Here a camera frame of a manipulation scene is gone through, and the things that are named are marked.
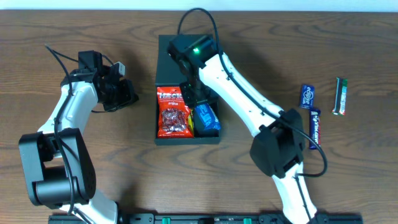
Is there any yellow snack bag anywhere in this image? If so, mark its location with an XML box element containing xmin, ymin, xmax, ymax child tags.
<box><xmin>187</xmin><ymin>109</ymin><xmax>194</xmax><ymax>137</ymax></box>

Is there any black box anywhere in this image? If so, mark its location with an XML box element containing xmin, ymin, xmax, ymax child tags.
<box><xmin>154</xmin><ymin>34</ymin><xmax>220</xmax><ymax>146</ymax></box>

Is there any blue cookie pack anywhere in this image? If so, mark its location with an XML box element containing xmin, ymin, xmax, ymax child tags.
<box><xmin>193</xmin><ymin>103</ymin><xmax>221</xmax><ymax>131</ymax></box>

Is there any red candy bag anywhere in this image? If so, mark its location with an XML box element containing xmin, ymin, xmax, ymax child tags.
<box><xmin>157</xmin><ymin>86</ymin><xmax>192</xmax><ymax>138</ymax></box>

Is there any purple Dairy Milk bar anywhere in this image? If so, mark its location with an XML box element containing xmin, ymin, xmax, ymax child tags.
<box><xmin>309</xmin><ymin>108</ymin><xmax>321</xmax><ymax>145</ymax></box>

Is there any green white candy bar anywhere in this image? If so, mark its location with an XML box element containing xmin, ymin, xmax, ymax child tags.
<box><xmin>332</xmin><ymin>77</ymin><xmax>348</xmax><ymax>116</ymax></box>

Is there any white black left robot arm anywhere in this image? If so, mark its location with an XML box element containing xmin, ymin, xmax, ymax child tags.
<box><xmin>19</xmin><ymin>62</ymin><xmax>137</xmax><ymax>223</ymax></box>

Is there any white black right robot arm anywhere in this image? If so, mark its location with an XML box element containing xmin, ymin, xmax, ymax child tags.
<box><xmin>167</xmin><ymin>35</ymin><xmax>317</xmax><ymax>223</ymax></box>

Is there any blue Eclipse mint pack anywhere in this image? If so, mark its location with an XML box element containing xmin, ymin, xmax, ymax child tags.
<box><xmin>300</xmin><ymin>84</ymin><xmax>315</xmax><ymax>109</ymax></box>

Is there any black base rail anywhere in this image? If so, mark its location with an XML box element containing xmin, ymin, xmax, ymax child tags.
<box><xmin>48</xmin><ymin>212</ymin><xmax>364</xmax><ymax>224</ymax></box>

